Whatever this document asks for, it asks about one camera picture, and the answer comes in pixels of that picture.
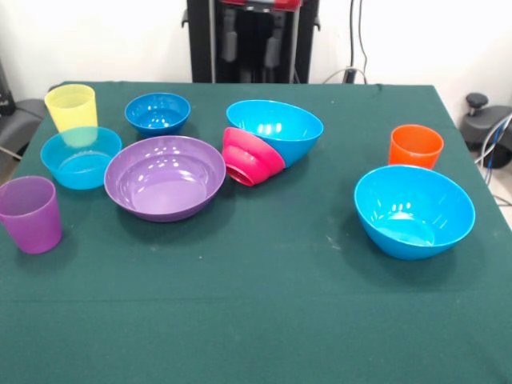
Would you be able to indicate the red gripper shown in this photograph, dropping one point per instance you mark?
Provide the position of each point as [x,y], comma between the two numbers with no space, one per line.
[260,3]

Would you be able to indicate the large blue bowl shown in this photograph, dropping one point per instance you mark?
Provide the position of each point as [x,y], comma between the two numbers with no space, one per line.
[414,216]
[280,124]

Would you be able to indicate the small red bowl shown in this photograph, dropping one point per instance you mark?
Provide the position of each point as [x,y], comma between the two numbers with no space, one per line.
[256,160]

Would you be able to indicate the wide purple bowl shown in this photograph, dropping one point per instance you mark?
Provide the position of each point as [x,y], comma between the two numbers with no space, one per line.
[164,184]

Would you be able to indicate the translucent light blue bowl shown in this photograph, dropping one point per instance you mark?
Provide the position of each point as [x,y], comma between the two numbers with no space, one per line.
[80,168]

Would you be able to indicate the black power plug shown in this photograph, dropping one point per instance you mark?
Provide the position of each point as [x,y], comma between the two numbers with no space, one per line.
[350,75]

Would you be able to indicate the small dark blue bowl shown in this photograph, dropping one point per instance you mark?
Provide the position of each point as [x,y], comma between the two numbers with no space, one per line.
[157,116]

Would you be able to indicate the yellow cup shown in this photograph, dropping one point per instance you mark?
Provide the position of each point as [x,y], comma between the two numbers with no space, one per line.
[72,106]

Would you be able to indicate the orange cup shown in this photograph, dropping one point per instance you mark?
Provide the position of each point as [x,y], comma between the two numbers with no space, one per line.
[416,150]

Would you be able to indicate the grey padded chair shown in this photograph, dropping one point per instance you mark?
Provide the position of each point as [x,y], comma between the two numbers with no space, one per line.
[18,120]

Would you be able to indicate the dark grey chair base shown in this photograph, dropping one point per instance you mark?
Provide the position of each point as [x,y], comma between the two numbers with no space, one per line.
[484,128]

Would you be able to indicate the dark green tablecloth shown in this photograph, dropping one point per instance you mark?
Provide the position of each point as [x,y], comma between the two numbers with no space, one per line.
[248,304]

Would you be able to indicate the purple cup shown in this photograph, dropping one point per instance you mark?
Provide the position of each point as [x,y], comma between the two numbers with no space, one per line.
[32,220]

